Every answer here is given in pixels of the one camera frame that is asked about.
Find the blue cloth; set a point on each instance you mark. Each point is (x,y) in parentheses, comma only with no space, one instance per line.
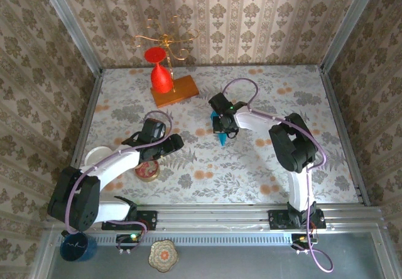
(222,140)

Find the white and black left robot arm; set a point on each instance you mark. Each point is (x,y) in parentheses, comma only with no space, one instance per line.
(119,162)

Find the round red floral tin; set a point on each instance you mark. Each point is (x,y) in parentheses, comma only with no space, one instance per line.
(147,172)

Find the orange wooden rack base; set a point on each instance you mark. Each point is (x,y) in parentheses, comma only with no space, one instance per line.
(185,89)

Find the floral table cover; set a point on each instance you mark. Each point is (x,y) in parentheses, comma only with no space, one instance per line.
(220,184)

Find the white bowl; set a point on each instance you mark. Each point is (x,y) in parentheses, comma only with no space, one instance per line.
(97,155)

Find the red wine glass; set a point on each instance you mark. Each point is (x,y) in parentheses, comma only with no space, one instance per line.
(160,78)

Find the small black connector board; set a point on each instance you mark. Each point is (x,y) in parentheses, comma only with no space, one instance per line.
(127,239)
(301,240)

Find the dark blue mug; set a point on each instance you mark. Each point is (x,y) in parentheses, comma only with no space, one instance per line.
(78,249)

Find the grey metal shelf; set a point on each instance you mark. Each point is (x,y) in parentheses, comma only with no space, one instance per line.
(235,260)

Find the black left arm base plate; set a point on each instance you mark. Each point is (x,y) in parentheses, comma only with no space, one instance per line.
(147,219)

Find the aluminium table side rail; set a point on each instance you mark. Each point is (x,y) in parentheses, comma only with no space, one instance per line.
(345,137)
(81,137)

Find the aluminium front rail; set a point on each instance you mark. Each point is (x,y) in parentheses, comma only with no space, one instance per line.
(213,219)

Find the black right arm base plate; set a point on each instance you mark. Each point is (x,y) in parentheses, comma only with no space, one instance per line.
(278,219)

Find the aluminium corner post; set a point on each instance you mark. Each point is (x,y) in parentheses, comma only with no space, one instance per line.
(348,24)
(69,18)

